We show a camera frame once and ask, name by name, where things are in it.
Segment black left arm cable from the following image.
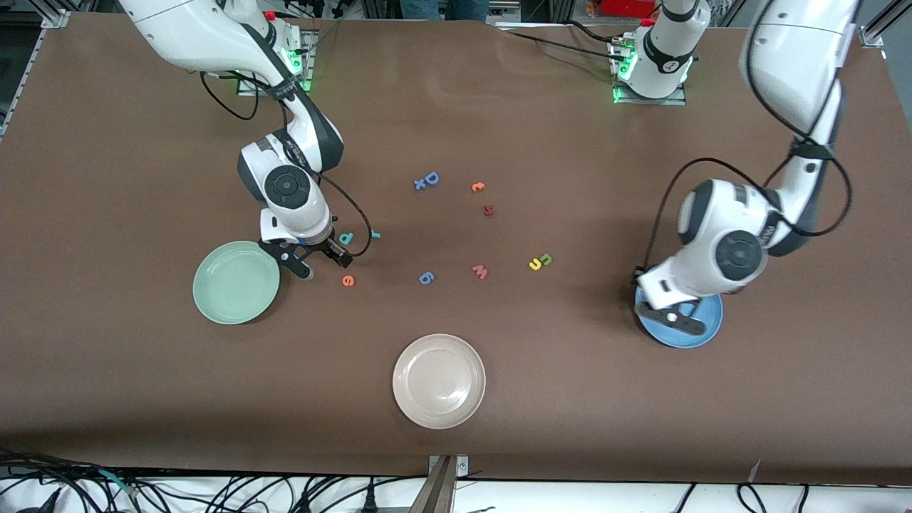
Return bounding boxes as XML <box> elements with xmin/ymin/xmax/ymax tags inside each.
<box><xmin>634</xmin><ymin>43</ymin><xmax>854</xmax><ymax>286</ymax></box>

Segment person legs in jeans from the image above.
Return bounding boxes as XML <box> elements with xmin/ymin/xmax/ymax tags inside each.
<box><xmin>399</xmin><ymin>0</ymin><xmax>491</xmax><ymax>21</ymax></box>

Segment mint green plate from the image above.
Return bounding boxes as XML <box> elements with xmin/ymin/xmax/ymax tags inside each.
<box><xmin>192</xmin><ymin>241</ymin><xmax>281</xmax><ymax>326</ymax></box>

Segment black cable on table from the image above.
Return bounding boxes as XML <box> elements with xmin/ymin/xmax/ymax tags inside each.
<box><xmin>495</xmin><ymin>25</ymin><xmax>628</xmax><ymax>63</ymax></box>
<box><xmin>566</xmin><ymin>19</ymin><xmax>631</xmax><ymax>47</ymax></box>

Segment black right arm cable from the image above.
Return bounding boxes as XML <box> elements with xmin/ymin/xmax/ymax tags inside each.
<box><xmin>199</xmin><ymin>68</ymin><xmax>373</xmax><ymax>259</ymax></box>

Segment brown table cover sheet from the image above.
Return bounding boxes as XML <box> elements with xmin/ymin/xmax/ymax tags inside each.
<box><xmin>0</xmin><ymin>13</ymin><xmax>912</xmax><ymax>487</ymax></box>

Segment beige plate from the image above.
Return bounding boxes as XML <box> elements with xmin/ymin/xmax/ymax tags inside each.
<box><xmin>392</xmin><ymin>333</ymin><xmax>487</xmax><ymax>430</ymax></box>

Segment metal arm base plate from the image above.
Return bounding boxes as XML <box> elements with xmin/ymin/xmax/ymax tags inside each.
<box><xmin>237</xmin><ymin>28</ymin><xmax>316</xmax><ymax>97</ymax></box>
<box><xmin>609</xmin><ymin>36</ymin><xmax>688</xmax><ymax>106</ymax></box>

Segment metal clamp plate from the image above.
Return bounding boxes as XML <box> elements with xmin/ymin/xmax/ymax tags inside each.
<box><xmin>427</xmin><ymin>454</ymin><xmax>470</xmax><ymax>477</ymax></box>

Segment red box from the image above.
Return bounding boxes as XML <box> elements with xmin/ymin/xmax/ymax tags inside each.
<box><xmin>598</xmin><ymin>0</ymin><xmax>660</xmax><ymax>19</ymax></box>

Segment blue plate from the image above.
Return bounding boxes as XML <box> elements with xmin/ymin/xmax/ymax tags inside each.
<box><xmin>636</xmin><ymin>285</ymin><xmax>724</xmax><ymax>349</ymax></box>

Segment grey metal bar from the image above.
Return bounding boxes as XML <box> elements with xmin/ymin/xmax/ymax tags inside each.
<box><xmin>408</xmin><ymin>456</ymin><xmax>457</xmax><ymax>513</ymax></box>

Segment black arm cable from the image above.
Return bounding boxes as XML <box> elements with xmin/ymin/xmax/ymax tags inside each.
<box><xmin>634</xmin><ymin>43</ymin><xmax>854</xmax><ymax>286</ymax></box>
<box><xmin>199</xmin><ymin>68</ymin><xmax>373</xmax><ymax>259</ymax></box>

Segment teal cable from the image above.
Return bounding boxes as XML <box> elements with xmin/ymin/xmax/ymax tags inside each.
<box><xmin>96</xmin><ymin>467</ymin><xmax>140</xmax><ymax>496</ymax></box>

